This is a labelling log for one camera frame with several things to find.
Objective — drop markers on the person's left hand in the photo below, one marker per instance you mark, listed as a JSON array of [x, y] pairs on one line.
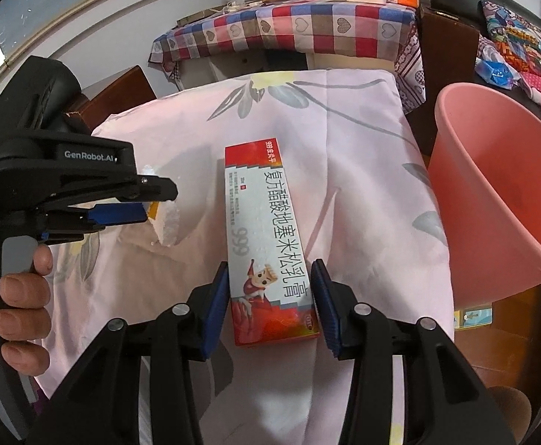
[[22, 306]]

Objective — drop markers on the dark wooden side cabinet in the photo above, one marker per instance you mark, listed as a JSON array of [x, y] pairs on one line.
[[446, 51]]

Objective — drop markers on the pink floral cloth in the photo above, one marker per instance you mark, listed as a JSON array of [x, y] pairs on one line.
[[353, 171]]

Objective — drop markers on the low wooden cabinet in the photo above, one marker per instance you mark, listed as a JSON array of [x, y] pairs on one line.
[[117, 97]]

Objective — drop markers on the colourful patchwork cushion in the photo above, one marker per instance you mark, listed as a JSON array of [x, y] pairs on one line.
[[523, 51]]

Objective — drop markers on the white foam piece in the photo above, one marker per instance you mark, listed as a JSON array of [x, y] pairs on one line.
[[168, 222]]

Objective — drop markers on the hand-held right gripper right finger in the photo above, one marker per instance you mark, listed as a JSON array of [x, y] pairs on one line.
[[323, 310]]

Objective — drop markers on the red and white medicine box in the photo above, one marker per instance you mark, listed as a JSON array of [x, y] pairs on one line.
[[265, 222]]

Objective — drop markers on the yellow green card box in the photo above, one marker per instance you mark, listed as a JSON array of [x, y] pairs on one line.
[[473, 317]]

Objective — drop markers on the checked heart tablecloth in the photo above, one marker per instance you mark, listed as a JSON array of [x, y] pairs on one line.
[[298, 25]]

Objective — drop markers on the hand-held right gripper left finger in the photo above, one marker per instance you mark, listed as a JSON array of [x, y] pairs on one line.
[[219, 306]]

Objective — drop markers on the flat cardboard box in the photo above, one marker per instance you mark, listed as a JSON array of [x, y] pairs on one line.
[[201, 17]]

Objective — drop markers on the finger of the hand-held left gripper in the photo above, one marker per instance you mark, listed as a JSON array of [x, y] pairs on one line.
[[117, 214], [159, 190]]

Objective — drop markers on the blue plastic bag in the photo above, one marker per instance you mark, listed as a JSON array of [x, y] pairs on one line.
[[496, 73]]

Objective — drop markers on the pink plastic bucket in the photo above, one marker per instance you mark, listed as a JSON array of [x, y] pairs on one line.
[[483, 185]]

